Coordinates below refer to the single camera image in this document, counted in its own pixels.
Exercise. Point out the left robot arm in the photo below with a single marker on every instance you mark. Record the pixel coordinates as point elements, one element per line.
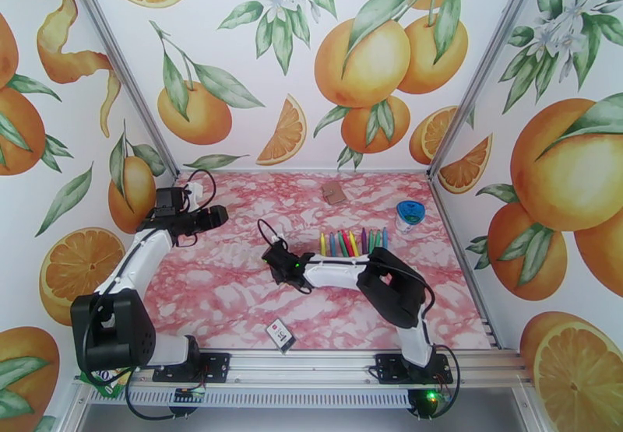
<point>112,328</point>

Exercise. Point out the red marker pen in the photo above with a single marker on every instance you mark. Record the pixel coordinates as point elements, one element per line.
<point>348,245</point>

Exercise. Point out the aluminium frame post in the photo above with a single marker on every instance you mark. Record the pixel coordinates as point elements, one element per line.
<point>486,68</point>
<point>121,66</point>

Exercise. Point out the green yellow candy bag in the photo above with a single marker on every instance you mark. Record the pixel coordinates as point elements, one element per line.
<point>109,381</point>

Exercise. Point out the green marker pen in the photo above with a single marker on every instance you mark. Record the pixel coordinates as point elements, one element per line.
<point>371,240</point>
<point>342,246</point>
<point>377,238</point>

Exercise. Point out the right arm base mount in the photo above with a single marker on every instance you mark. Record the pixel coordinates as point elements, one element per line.
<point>389,370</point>

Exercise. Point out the small circuit board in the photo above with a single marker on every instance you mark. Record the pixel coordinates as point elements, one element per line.
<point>189,396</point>

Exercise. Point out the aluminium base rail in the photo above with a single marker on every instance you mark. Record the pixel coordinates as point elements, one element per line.
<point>301,370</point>

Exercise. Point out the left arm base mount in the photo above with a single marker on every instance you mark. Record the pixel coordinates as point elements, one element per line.
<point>216,366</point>

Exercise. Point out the black card box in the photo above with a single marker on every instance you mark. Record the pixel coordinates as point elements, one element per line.
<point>282,337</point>

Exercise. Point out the blue marker pen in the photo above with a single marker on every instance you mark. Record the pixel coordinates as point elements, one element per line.
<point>385,238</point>
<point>333,246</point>

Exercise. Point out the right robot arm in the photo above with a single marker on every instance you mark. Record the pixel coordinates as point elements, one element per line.
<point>389,284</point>

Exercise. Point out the purple marker pen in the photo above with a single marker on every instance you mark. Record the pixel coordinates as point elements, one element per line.
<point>363,240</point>

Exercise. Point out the blue lid plastic cup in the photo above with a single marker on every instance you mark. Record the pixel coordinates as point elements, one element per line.
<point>410,216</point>

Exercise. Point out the yellow marker pen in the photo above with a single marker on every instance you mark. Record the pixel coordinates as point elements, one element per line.
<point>322,246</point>
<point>354,246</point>

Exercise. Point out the black puck with green light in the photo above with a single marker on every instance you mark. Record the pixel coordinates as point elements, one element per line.
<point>423,404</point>

